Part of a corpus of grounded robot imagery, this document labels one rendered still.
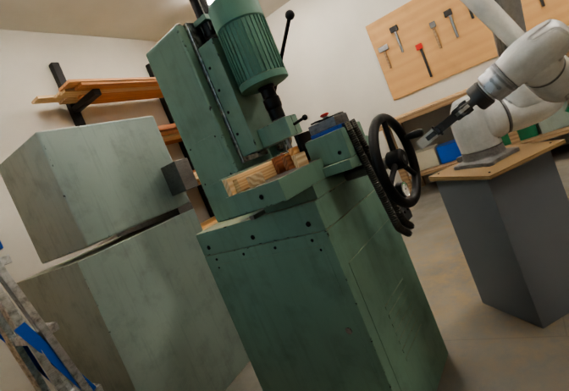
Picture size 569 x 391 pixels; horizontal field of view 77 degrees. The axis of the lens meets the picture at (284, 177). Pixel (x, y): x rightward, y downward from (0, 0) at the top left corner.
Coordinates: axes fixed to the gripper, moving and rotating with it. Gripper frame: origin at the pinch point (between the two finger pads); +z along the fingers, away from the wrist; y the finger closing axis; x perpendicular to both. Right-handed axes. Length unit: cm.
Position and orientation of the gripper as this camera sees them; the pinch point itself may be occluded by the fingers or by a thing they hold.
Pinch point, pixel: (428, 138)
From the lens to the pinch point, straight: 119.5
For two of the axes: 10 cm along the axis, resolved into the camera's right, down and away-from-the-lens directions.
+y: -5.6, 2.8, -7.8
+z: -5.6, 5.8, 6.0
